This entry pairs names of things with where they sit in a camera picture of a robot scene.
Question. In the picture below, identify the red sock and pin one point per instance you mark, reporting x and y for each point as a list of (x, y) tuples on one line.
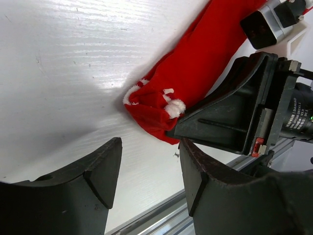
[(183, 77)]

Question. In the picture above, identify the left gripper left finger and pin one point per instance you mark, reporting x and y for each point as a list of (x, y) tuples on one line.
[(73, 200)]

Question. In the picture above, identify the aluminium mounting rail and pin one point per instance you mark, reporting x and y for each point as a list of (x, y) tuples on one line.
[(170, 217)]

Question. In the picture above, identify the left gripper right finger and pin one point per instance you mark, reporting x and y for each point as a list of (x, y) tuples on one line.
[(256, 201)]

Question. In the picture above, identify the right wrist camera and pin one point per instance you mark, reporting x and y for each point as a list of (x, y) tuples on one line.
[(278, 26)]

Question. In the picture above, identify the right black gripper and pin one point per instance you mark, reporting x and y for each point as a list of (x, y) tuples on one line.
[(227, 118)]

